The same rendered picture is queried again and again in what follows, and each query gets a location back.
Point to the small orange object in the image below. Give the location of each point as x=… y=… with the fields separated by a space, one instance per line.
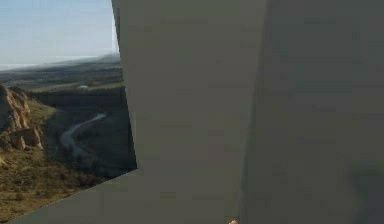
x=233 y=222

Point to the window with landscape view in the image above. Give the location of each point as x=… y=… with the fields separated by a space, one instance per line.
x=60 y=100

